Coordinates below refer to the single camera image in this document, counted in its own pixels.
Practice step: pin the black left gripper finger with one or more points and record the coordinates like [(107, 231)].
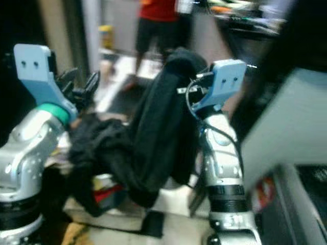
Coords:
[(69, 80), (93, 84)]

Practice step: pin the black garment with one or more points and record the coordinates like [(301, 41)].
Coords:
[(158, 127)]

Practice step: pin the yellow bottle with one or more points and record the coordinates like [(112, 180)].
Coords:
[(106, 37)]

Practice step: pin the person in red shirt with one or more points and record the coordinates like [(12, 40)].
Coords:
[(158, 25)]

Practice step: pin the dark cluttered table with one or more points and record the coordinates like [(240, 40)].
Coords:
[(245, 18)]

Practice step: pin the red and white container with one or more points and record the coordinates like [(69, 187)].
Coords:
[(107, 193)]

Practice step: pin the red warning sticker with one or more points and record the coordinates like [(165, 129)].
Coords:
[(264, 191)]

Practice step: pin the yellow patterned cloth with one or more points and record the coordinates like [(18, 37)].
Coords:
[(74, 235)]

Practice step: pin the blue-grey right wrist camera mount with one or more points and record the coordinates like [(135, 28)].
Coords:
[(225, 81)]

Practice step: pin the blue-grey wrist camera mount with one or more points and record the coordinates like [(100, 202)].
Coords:
[(225, 81), (36, 71)]

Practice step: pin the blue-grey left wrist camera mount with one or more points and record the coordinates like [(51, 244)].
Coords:
[(36, 71)]

